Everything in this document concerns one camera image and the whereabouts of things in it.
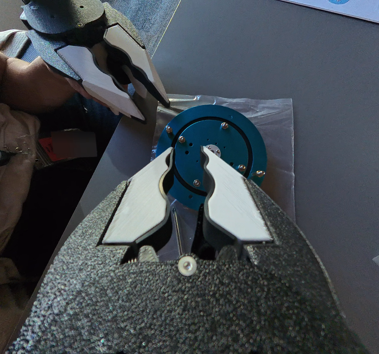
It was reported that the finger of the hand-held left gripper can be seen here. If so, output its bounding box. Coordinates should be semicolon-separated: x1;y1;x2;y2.
103;24;171;109
56;45;147;125

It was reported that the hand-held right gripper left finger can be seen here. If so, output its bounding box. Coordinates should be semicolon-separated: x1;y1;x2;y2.
101;146;176;254

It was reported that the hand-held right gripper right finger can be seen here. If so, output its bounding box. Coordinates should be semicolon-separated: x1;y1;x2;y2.
191;146;274;260

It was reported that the yellow tool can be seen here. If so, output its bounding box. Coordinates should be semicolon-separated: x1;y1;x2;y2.
172;207;183;255

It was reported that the blue round turntable base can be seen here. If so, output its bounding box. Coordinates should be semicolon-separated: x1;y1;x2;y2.
155;105;268;212

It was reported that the person's left forearm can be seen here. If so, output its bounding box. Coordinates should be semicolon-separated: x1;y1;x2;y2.
0;53;40;113

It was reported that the grey desk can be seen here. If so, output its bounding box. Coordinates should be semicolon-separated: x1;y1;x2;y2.
6;0;379;354

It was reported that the person's left hand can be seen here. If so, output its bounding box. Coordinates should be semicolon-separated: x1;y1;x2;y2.
37;62;104;107

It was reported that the red badge card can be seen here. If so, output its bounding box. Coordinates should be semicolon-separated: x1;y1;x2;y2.
38;137;58;161

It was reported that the large clear plastic bag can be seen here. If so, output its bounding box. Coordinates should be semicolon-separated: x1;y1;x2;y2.
152;93;296;260

